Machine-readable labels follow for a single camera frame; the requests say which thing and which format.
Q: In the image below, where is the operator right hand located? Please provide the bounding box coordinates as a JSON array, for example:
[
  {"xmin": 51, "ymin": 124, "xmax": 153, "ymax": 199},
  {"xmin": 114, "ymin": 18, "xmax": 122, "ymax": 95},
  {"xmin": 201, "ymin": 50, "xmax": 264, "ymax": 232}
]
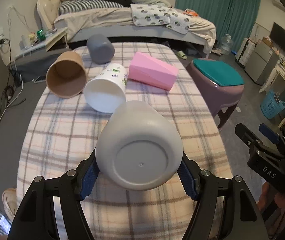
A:
[{"xmin": 257, "ymin": 180, "xmax": 285, "ymax": 238}]

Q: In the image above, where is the beige bed sheet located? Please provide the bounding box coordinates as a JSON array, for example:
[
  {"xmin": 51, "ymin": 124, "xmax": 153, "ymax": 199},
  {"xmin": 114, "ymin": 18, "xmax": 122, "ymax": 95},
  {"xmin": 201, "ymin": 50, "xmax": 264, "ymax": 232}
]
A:
[{"xmin": 53, "ymin": 4, "xmax": 216, "ymax": 54}]

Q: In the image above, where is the grey mini fridge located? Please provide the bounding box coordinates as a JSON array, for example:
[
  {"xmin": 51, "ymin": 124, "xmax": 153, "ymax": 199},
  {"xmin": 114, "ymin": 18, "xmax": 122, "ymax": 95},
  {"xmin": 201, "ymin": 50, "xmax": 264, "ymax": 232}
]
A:
[{"xmin": 245, "ymin": 42, "xmax": 279, "ymax": 86}]

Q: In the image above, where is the black television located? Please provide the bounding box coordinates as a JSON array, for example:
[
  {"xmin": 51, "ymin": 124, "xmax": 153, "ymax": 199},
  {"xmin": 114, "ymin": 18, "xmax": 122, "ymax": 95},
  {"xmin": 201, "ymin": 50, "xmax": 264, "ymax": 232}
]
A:
[{"xmin": 269, "ymin": 22, "xmax": 285, "ymax": 61}]

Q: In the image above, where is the green slipper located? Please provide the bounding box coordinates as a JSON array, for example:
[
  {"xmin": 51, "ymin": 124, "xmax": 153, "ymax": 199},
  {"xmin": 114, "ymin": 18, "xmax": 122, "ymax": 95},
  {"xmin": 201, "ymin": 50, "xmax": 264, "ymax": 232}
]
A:
[{"xmin": 176, "ymin": 50, "xmax": 188, "ymax": 60}]

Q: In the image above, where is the white nightstand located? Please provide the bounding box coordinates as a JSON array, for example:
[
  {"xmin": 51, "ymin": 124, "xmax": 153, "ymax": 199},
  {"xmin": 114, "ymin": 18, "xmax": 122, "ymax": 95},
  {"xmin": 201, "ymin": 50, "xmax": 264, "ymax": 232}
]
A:
[{"xmin": 14, "ymin": 27, "xmax": 69, "ymax": 60}]

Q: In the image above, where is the white bed frame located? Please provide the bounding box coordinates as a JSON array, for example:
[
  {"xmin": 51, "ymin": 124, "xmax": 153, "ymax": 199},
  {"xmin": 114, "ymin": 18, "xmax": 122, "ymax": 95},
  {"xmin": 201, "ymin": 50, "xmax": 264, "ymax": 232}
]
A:
[{"xmin": 37, "ymin": 0, "xmax": 216, "ymax": 54}]

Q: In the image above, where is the white tumbler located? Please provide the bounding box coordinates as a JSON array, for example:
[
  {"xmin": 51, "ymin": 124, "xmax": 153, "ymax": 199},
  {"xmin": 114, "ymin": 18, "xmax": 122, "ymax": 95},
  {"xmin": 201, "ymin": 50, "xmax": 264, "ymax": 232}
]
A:
[{"xmin": 21, "ymin": 35, "xmax": 31, "ymax": 49}]

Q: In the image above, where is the air conditioner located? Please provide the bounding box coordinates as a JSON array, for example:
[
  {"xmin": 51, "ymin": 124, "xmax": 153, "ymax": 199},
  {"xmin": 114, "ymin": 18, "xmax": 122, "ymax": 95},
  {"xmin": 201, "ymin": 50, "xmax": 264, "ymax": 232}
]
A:
[{"xmin": 272, "ymin": 0, "xmax": 285, "ymax": 11}]

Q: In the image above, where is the grey plastic cup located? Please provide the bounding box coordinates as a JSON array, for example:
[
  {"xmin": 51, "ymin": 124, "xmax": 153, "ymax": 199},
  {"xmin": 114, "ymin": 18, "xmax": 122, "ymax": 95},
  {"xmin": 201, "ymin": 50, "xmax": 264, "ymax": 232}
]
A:
[{"xmin": 87, "ymin": 34, "xmax": 115, "ymax": 64}]

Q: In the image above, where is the floral quilted mat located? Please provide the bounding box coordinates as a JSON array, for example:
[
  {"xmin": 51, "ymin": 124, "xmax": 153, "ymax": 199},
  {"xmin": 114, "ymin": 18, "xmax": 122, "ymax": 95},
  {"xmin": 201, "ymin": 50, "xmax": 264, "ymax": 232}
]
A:
[{"xmin": 130, "ymin": 4, "xmax": 191, "ymax": 34}]

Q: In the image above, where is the white floral paper cup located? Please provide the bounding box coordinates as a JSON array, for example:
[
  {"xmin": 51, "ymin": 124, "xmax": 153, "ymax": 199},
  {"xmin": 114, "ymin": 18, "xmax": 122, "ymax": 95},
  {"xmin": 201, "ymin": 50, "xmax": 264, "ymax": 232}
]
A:
[{"xmin": 83, "ymin": 63, "xmax": 128, "ymax": 113}]

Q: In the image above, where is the smartphone on sofa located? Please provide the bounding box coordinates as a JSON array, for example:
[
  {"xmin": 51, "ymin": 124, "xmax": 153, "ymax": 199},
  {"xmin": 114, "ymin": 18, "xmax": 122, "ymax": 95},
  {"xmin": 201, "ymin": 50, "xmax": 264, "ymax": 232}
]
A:
[{"xmin": 33, "ymin": 76, "xmax": 46, "ymax": 83}]

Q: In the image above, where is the grey sofa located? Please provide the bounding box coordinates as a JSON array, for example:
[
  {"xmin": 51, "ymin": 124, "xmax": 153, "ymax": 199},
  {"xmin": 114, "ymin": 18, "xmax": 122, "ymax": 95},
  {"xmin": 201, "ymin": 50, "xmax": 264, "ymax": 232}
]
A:
[{"xmin": 0, "ymin": 42, "xmax": 65, "ymax": 198}]

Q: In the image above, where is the white plastic cup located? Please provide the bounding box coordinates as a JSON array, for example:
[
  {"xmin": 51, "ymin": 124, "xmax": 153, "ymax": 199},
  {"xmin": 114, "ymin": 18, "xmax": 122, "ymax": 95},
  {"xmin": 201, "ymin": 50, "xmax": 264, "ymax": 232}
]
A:
[{"xmin": 95, "ymin": 101, "xmax": 183, "ymax": 191}]

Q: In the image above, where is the orange snack packet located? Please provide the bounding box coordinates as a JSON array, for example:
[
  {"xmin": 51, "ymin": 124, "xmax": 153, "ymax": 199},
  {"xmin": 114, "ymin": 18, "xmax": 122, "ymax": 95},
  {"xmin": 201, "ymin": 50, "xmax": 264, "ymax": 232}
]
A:
[{"xmin": 183, "ymin": 9, "xmax": 198, "ymax": 17}]

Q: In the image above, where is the blue laundry basket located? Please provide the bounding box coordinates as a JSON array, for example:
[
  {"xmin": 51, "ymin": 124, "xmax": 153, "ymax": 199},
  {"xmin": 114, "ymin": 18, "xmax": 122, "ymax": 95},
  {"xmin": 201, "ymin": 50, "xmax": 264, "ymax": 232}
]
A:
[{"xmin": 260, "ymin": 90, "xmax": 285, "ymax": 120}]

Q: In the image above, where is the pink faceted cup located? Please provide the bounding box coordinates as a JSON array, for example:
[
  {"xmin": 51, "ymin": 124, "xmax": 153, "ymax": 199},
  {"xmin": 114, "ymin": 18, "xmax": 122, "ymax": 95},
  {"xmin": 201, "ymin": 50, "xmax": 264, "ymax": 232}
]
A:
[{"xmin": 128, "ymin": 52, "xmax": 179, "ymax": 90}]

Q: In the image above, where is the teal stool cushion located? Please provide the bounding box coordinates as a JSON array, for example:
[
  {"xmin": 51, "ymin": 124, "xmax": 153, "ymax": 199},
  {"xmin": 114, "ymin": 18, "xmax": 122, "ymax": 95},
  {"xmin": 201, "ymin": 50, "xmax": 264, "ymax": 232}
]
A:
[{"xmin": 193, "ymin": 59, "xmax": 244, "ymax": 87}]

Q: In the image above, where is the teal curtain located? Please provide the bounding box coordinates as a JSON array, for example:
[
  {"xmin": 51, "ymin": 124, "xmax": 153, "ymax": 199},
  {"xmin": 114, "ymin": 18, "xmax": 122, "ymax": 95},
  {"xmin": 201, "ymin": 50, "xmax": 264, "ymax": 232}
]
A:
[{"xmin": 175, "ymin": 0, "xmax": 261, "ymax": 51}]

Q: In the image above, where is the green soda can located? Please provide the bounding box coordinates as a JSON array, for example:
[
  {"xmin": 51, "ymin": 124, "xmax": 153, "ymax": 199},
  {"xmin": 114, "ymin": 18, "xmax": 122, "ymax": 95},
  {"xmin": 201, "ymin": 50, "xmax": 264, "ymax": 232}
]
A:
[{"xmin": 36, "ymin": 29, "xmax": 46, "ymax": 41}]

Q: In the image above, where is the purple plastic stool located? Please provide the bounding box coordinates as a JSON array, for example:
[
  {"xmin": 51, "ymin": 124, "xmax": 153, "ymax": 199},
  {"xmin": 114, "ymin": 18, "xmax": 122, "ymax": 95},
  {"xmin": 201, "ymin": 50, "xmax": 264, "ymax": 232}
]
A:
[{"xmin": 186, "ymin": 61, "xmax": 245, "ymax": 130}]

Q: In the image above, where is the brown paper cup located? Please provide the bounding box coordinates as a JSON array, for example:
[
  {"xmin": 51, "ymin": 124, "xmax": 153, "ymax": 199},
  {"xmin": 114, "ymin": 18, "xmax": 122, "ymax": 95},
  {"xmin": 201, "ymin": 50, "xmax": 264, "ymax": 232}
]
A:
[{"xmin": 46, "ymin": 51, "xmax": 87, "ymax": 99}]

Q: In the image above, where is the large water bottle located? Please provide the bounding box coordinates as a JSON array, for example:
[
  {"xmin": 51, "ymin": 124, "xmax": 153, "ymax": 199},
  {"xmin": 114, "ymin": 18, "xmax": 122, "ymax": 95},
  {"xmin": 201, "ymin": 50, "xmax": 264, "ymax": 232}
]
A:
[{"xmin": 219, "ymin": 34, "xmax": 234, "ymax": 55}]

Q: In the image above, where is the black cable bundle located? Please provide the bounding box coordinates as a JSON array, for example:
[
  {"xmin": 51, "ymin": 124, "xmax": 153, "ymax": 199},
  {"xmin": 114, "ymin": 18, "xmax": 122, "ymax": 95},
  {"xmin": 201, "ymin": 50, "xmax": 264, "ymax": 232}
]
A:
[{"xmin": 3, "ymin": 65, "xmax": 26, "ymax": 106}]

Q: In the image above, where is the checkered pillow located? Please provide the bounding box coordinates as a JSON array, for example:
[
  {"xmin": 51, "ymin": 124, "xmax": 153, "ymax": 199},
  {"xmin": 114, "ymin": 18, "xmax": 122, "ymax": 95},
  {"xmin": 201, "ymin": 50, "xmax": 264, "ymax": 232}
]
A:
[{"xmin": 58, "ymin": 0, "xmax": 123, "ymax": 15}]

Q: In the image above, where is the white sneaker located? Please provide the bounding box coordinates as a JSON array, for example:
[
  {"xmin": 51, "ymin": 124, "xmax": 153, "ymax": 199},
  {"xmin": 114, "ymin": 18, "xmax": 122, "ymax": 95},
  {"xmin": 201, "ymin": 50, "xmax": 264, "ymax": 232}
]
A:
[{"xmin": 2, "ymin": 188, "xmax": 18, "ymax": 222}]

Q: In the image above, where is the white charging cable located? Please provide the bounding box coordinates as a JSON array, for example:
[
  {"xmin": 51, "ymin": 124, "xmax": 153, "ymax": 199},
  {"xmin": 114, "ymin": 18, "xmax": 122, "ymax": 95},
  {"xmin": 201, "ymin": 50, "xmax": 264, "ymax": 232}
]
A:
[{"xmin": 0, "ymin": 78, "xmax": 24, "ymax": 148}]

